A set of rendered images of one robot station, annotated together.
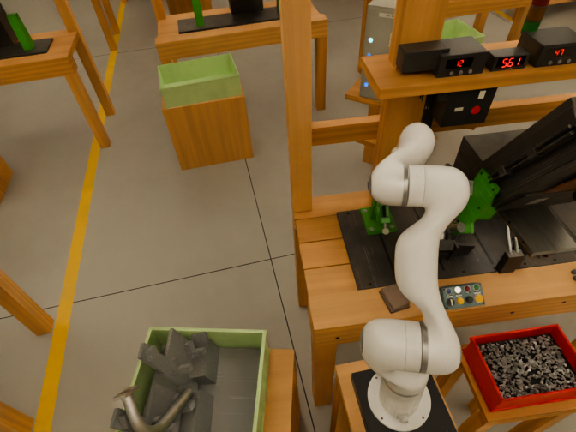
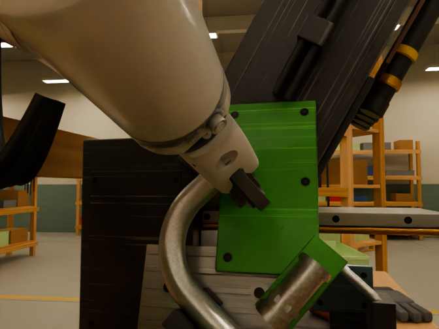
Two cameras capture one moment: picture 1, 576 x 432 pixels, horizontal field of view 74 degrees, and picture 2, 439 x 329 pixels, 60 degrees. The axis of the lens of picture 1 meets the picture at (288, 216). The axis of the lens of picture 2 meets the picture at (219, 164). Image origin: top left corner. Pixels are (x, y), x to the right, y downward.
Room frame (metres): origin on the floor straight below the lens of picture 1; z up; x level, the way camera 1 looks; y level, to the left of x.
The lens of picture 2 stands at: (0.88, -0.23, 1.17)
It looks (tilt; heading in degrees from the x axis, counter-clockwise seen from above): 3 degrees up; 287
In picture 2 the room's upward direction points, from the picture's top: straight up
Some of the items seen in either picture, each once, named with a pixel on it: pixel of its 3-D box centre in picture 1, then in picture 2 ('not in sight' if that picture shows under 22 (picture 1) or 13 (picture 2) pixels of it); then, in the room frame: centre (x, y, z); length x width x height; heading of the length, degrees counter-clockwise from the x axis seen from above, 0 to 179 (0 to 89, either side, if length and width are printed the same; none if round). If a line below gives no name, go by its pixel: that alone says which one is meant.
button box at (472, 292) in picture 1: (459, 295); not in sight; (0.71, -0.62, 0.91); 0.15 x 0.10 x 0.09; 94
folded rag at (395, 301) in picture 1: (394, 297); not in sight; (0.72, -0.37, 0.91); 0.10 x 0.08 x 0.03; 14
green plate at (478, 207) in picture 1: (483, 198); (270, 183); (0.96, -0.72, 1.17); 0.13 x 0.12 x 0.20; 94
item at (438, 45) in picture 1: (422, 57); not in sight; (1.22, -0.48, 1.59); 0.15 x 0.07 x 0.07; 94
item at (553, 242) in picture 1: (523, 211); (302, 218); (0.93, -0.87, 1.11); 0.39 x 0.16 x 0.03; 4
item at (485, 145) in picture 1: (495, 177); (170, 239); (1.17, -0.89, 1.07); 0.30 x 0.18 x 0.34; 94
